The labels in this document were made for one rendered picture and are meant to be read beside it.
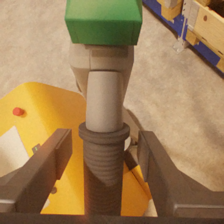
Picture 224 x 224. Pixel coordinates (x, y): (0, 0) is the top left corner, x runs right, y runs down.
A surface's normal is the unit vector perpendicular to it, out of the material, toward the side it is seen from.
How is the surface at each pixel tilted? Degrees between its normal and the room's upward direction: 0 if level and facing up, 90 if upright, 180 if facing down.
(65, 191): 14
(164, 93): 0
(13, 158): 0
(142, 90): 0
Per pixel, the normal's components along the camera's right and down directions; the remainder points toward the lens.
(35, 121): -0.06, -0.39
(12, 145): -0.26, -0.26
